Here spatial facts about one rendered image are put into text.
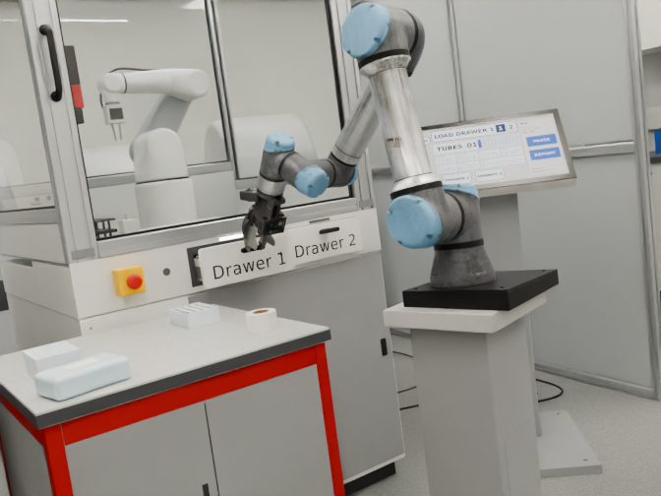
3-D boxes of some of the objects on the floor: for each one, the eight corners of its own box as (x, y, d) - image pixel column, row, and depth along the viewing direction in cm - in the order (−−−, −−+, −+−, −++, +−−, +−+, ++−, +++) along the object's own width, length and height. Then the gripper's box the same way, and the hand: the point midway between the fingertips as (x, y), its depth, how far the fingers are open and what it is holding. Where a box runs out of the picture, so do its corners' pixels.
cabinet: (411, 471, 251) (385, 249, 241) (130, 605, 193) (80, 319, 183) (273, 413, 329) (249, 243, 319) (44, 496, 271) (5, 291, 261)
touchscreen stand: (602, 473, 232) (574, 160, 219) (463, 484, 237) (428, 179, 225) (567, 416, 281) (542, 159, 269) (452, 426, 286) (424, 174, 274)
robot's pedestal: (579, 582, 178) (551, 284, 169) (529, 654, 155) (494, 316, 146) (472, 551, 197) (442, 283, 188) (413, 612, 174) (376, 311, 165)
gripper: (261, 202, 179) (248, 268, 191) (297, 196, 186) (282, 260, 198) (245, 184, 185) (233, 249, 197) (281, 179, 191) (268, 242, 203)
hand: (254, 245), depth 198 cm, fingers closed on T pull, 3 cm apart
